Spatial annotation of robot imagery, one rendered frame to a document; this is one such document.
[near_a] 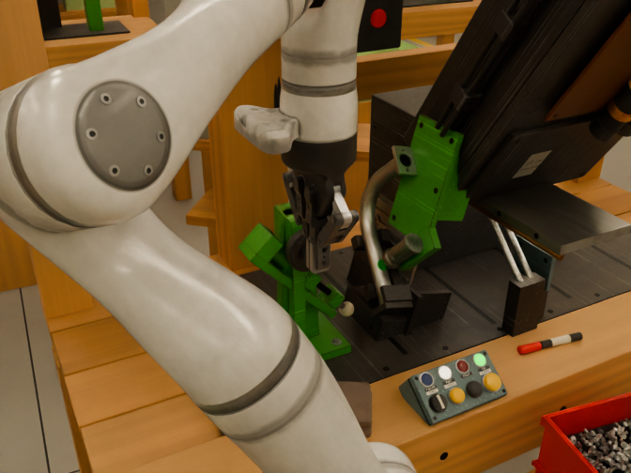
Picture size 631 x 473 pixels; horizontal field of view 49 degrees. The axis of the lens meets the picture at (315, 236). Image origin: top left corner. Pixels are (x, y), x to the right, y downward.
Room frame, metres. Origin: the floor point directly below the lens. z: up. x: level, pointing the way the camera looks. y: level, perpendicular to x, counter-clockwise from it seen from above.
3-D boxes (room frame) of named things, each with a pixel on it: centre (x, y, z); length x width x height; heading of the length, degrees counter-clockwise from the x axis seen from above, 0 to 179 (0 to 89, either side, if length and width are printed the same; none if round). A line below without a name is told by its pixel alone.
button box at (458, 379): (0.87, -0.22, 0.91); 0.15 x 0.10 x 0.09; 117
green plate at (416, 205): (1.13, -0.22, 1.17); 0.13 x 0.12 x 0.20; 117
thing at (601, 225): (1.17, -0.37, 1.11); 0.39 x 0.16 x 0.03; 27
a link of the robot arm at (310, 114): (0.63, 0.01, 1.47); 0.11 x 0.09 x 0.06; 117
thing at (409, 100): (1.39, -0.29, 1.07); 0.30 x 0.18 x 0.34; 117
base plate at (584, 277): (1.22, -0.26, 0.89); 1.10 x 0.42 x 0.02; 117
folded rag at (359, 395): (0.82, -0.05, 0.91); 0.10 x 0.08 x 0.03; 175
